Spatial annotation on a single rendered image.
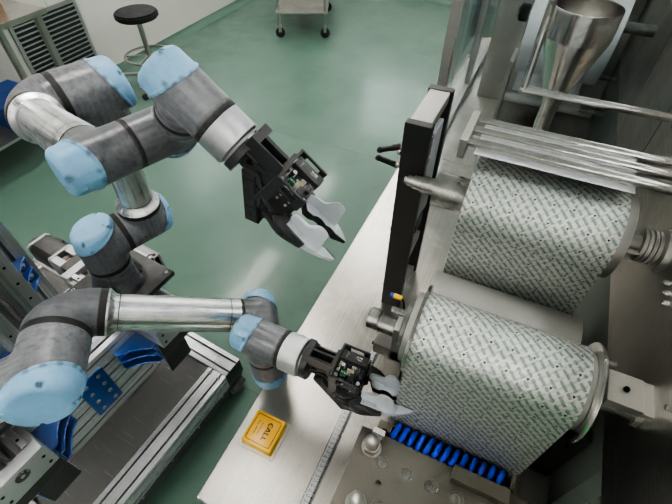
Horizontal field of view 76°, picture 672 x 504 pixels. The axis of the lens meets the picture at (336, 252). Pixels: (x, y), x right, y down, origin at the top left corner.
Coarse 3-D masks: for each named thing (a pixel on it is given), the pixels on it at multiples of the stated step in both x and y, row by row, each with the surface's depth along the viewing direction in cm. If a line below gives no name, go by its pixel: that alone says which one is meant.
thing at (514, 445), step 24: (408, 384) 69; (432, 408) 71; (456, 408) 68; (480, 408) 65; (432, 432) 78; (456, 432) 74; (480, 432) 70; (504, 432) 67; (528, 432) 64; (480, 456) 76; (504, 456) 72; (528, 456) 68
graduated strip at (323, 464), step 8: (344, 416) 94; (336, 424) 93; (344, 424) 93; (336, 432) 92; (336, 440) 91; (328, 448) 90; (336, 448) 90; (328, 456) 88; (320, 464) 87; (328, 464) 87; (320, 472) 86; (312, 480) 85; (320, 480) 85; (312, 488) 84; (304, 496) 83; (312, 496) 83
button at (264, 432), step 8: (256, 416) 92; (264, 416) 92; (272, 416) 92; (256, 424) 91; (264, 424) 91; (272, 424) 91; (280, 424) 91; (248, 432) 89; (256, 432) 89; (264, 432) 89; (272, 432) 89; (280, 432) 90; (248, 440) 88; (256, 440) 88; (264, 440) 88; (272, 440) 88; (256, 448) 88; (264, 448) 87; (272, 448) 88
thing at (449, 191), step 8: (440, 176) 76; (448, 176) 76; (456, 176) 77; (440, 184) 76; (448, 184) 76; (456, 184) 75; (464, 184) 75; (432, 192) 77; (440, 192) 76; (448, 192) 76; (456, 192) 76; (464, 192) 75; (432, 200) 78; (440, 200) 77; (448, 200) 76; (456, 200) 75; (448, 208) 78; (456, 208) 77
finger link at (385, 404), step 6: (366, 396) 75; (372, 396) 74; (378, 396) 73; (384, 396) 72; (366, 402) 76; (372, 402) 75; (378, 402) 74; (384, 402) 73; (390, 402) 72; (378, 408) 75; (384, 408) 75; (390, 408) 74; (396, 408) 75; (402, 408) 75; (408, 408) 75; (384, 414) 75; (390, 414) 75; (396, 414) 74; (402, 414) 74
